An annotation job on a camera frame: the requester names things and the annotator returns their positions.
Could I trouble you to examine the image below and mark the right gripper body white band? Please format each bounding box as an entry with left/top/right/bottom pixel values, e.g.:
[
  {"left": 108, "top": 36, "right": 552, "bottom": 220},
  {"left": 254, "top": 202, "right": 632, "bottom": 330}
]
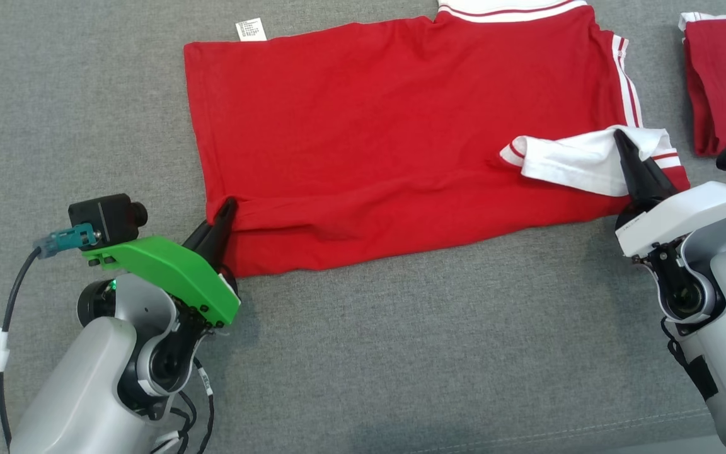
[{"left": 615, "top": 182, "right": 726, "bottom": 258}]

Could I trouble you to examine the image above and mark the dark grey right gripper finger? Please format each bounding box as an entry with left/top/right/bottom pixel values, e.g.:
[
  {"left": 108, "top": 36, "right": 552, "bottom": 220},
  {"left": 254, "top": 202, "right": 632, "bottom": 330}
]
[
  {"left": 614, "top": 128, "right": 651, "bottom": 210},
  {"left": 643, "top": 159, "right": 679, "bottom": 201}
]

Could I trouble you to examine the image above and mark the red jersey white trim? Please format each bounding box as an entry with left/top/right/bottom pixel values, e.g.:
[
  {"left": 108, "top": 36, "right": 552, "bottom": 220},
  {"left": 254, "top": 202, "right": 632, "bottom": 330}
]
[{"left": 183, "top": 0, "right": 691, "bottom": 278}]

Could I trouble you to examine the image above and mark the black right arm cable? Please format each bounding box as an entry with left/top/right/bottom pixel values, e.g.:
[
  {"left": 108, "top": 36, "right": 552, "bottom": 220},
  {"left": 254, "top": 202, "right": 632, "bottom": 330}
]
[{"left": 660, "top": 318, "right": 720, "bottom": 401}]

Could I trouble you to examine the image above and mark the black left camera cable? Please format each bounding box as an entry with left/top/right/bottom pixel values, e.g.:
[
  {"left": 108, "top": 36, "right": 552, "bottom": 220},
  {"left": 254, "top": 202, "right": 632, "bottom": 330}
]
[{"left": 0, "top": 247, "right": 42, "bottom": 450}]

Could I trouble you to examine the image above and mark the grey fabric sofa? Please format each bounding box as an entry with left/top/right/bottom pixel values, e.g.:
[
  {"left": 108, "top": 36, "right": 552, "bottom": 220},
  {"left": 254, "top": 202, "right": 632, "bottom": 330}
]
[{"left": 0, "top": 0, "right": 726, "bottom": 454}]

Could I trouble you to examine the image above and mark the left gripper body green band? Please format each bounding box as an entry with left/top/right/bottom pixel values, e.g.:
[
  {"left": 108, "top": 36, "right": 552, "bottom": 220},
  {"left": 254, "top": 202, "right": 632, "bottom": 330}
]
[{"left": 81, "top": 236, "right": 241, "bottom": 327}]

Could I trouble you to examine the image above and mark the black left arm cable bundle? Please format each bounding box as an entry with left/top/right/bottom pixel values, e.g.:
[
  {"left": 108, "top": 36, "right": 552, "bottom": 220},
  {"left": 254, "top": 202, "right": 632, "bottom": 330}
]
[{"left": 149, "top": 359, "right": 216, "bottom": 454}]

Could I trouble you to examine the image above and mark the teal left camera connector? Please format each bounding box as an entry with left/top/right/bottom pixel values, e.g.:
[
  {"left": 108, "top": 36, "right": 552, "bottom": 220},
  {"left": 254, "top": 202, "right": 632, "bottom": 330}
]
[{"left": 34, "top": 224, "right": 100, "bottom": 258}]

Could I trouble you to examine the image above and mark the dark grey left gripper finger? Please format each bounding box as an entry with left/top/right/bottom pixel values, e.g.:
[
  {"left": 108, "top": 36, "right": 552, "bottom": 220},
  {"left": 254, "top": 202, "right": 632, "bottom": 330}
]
[
  {"left": 209, "top": 197, "right": 239, "bottom": 272},
  {"left": 183, "top": 219, "right": 217, "bottom": 254}
]

